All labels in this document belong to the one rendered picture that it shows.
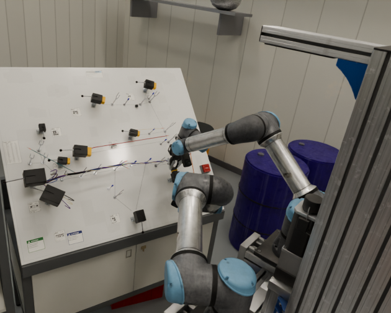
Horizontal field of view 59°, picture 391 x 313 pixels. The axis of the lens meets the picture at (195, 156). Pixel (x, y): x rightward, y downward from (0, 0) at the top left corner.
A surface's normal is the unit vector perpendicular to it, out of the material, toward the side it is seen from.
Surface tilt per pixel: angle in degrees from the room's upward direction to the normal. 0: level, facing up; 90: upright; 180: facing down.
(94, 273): 90
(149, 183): 46
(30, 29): 90
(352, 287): 90
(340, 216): 90
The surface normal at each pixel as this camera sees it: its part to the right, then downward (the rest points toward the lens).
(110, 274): 0.55, 0.42
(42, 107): 0.48, -0.32
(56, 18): 0.78, 0.36
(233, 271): 0.26, -0.88
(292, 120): -0.61, 0.26
